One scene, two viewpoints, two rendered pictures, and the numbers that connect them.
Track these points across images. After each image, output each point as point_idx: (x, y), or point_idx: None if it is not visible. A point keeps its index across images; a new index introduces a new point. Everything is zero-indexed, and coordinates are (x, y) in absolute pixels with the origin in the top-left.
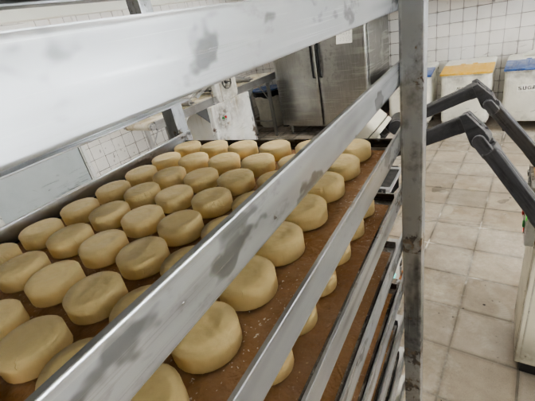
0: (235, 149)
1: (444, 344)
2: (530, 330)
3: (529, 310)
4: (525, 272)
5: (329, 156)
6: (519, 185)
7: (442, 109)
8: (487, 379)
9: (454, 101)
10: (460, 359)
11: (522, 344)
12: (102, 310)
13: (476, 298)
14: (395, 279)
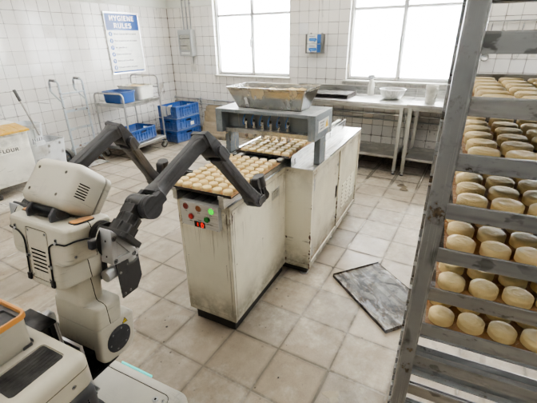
0: (503, 87)
1: (199, 368)
2: (238, 289)
3: (236, 275)
4: (213, 257)
5: None
6: (240, 176)
7: (98, 154)
8: (240, 350)
9: (106, 143)
10: (217, 361)
11: (237, 305)
12: None
13: (157, 329)
14: (429, 184)
